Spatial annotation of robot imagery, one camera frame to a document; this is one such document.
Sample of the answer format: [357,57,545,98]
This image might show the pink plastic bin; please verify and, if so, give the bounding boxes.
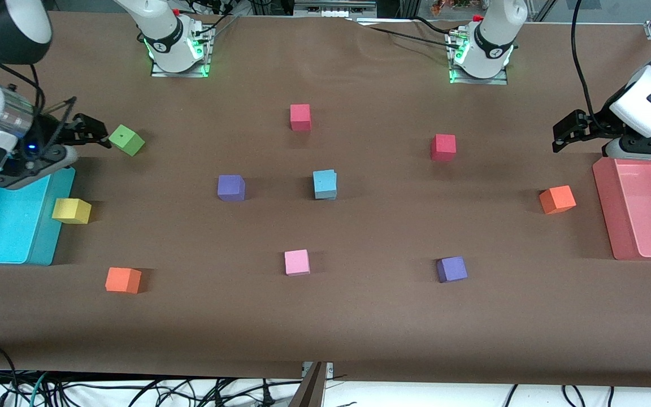
[593,157,651,261]

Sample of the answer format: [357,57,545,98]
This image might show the pink foam block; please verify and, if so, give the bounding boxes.
[284,249,311,277]

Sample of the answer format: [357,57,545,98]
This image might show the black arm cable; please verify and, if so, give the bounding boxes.
[571,0,603,128]
[0,54,77,160]

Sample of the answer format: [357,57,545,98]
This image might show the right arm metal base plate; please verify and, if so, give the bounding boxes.
[150,25,216,79]

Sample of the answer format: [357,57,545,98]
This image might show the teal cable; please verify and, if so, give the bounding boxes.
[27,372,49,407]

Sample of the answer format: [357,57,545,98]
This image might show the green foam block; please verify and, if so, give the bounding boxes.
[108,124,146,157]

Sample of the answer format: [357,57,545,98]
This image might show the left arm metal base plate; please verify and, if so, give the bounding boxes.
[447,28,509,86]

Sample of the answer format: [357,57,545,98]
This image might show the brown table mat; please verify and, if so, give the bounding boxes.
[0,10,651,389]

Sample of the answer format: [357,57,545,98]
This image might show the orange foam block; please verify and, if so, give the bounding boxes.
[539,185,577,215]
[105,267,142,295]

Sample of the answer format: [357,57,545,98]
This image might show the brown wooden bar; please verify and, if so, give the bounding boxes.
[287,362,327,407]

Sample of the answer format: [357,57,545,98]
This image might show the black cable on mat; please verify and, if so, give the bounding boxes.
[347,16,462,47]

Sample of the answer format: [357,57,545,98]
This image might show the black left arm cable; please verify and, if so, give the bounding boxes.
[571,0,603,128]

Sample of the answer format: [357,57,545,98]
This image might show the red foam block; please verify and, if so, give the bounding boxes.
[290,103,312,132]
[431,134,457,162]

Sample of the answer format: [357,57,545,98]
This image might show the yellow foam block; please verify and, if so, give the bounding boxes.
[51,198,92,225]

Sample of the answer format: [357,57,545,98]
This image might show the small metal bracket plate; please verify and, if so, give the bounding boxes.
[301,362,335,380]

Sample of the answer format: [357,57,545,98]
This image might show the black base power cable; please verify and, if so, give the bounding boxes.
[193,0,242,34]

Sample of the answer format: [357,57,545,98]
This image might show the purple foam block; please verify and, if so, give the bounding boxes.
[436,256,468,283]
[217,174,246,202]

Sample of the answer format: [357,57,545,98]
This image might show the cyan plastic bin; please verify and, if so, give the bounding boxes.
[0,167,76,266]

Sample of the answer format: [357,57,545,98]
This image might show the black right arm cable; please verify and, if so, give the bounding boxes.
[0,54,77,160]

